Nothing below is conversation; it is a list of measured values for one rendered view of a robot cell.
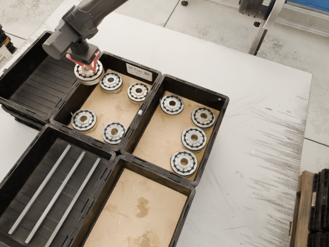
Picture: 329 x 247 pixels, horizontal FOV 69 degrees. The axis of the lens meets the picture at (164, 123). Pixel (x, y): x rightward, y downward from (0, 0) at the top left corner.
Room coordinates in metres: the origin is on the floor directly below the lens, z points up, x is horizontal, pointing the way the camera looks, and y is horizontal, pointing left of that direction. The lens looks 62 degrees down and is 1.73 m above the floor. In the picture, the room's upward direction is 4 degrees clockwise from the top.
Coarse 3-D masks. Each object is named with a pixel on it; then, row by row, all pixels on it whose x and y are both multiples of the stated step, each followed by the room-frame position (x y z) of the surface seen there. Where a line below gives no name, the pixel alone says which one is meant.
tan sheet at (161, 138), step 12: (180, 96) 0.62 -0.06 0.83; (192, 108) 0.56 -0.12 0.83; (156, 120) 0.48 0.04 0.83; (168, 120) 0.49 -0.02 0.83; (180, 120) 0.49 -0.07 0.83; (144, 132) 0.42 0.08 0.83; (156, 132) 0.43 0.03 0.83; (168, 132) 0.43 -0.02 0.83; (180, 132) 0.44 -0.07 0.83; (144, 144) 0.37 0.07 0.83; (156, 144) 0.37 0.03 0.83; (168, 144) 0.38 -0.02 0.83; (180, 144) 0.38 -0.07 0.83; (144, 156) 0.32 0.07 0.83; (156, 156) 0.32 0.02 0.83; (168, 156) 0.33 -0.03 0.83; (168, 168) 0.28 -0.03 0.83; (192, 180) 0.24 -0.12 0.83
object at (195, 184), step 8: (160, 80) 0.62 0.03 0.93; (176, 80) 0.63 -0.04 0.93; (184, 80) 0.63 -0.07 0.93; (200, 88) 0.60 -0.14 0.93; (152, 96) 0.54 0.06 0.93; (224, 96) 0.57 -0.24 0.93; (224, 104) 0.53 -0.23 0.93; (144, 112) 0.46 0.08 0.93; (224, 112) 0.49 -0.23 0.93; (136, 128) 0.39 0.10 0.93; (216, 128) 0.41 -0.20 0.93; (128, 136) 0.35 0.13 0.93; (208, 152) 0.32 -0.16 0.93; (136, 160) 0.27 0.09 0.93; (144, 160) 0.27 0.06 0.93; (160, 168) 0.24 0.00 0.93; (200, 168) 0.26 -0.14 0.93; (176, 176) 0.22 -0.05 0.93; (200, 176) 0.23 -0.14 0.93; (192, 184) 0.20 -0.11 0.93
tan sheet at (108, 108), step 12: (96, 96) 0.58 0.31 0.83; (108, 96) 0.59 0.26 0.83; (120, 96) 0.59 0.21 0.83; (84, 108) 0.52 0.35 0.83; (96, 108) 0.52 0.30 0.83; (108, 108) 0.52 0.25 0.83; (120, 108) 0.53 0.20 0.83; (132, 108) 0.53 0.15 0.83; (84, 120) 0.46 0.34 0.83; (108, 120) 0.47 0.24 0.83; (120, 120) 0.47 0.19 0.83; (96, 132) 0.41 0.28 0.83
